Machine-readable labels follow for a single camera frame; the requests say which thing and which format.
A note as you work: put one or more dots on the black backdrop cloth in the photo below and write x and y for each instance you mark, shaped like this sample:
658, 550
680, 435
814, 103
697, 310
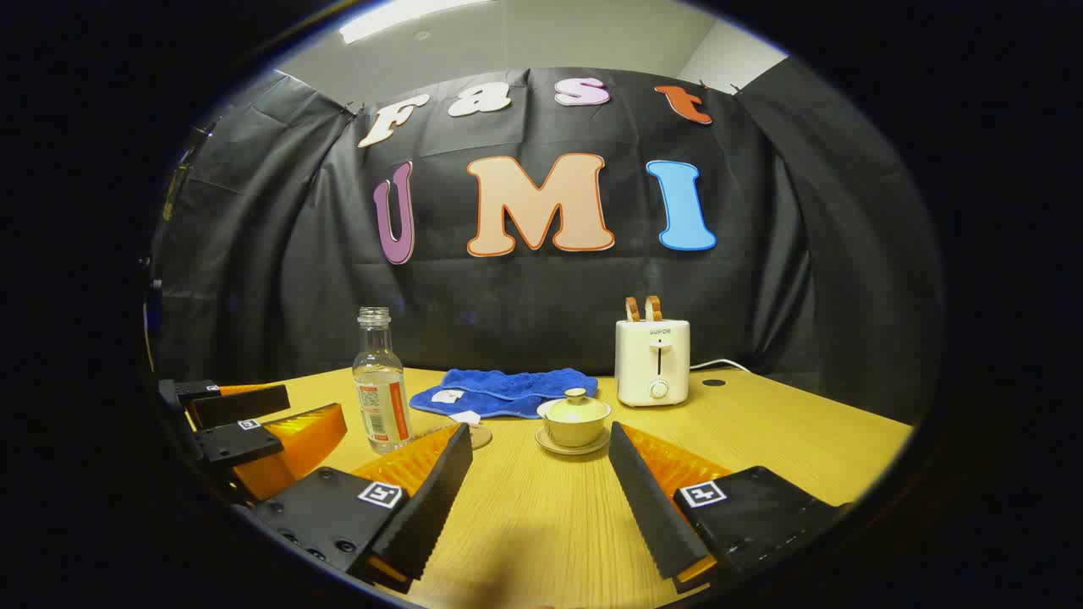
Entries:
525, 296

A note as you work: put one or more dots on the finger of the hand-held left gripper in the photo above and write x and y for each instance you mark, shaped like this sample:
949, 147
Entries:
241, 404
241, 444

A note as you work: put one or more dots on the cream toaster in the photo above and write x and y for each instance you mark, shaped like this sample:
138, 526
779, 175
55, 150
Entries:
651, 359

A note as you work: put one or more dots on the cream ceramic saucer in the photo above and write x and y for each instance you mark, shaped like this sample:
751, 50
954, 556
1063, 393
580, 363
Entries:
572, 449

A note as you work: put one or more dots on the toasted bread slice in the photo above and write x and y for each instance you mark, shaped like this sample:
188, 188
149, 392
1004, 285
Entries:
632, 309
654, 308

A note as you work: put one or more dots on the cream ceramic teacup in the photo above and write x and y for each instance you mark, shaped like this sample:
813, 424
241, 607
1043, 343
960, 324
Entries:
575, 431

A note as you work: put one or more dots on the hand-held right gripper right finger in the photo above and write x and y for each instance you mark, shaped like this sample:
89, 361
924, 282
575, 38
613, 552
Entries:
651, 507

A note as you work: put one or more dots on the round cork coaster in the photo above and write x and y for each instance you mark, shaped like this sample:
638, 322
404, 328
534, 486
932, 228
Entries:
481, 437

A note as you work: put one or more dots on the blue towel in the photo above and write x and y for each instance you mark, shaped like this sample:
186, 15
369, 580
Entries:
508, 389

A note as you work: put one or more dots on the clear plastic water bottle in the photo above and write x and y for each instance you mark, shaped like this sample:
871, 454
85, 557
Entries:
382, 397

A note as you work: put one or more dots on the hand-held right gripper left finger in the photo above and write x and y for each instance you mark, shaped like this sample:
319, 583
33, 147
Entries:
431, 507

